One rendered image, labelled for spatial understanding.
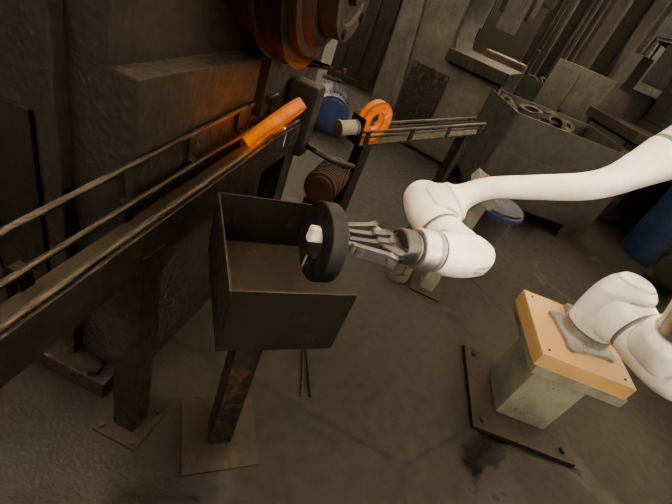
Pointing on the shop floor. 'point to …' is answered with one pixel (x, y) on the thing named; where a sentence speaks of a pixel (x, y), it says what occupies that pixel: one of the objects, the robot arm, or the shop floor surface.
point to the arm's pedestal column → (517, 402)
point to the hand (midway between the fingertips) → (325, 235)
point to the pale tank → (575, 34)
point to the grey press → (630, 137)
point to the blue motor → (332, 108)
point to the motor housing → (325, 182)
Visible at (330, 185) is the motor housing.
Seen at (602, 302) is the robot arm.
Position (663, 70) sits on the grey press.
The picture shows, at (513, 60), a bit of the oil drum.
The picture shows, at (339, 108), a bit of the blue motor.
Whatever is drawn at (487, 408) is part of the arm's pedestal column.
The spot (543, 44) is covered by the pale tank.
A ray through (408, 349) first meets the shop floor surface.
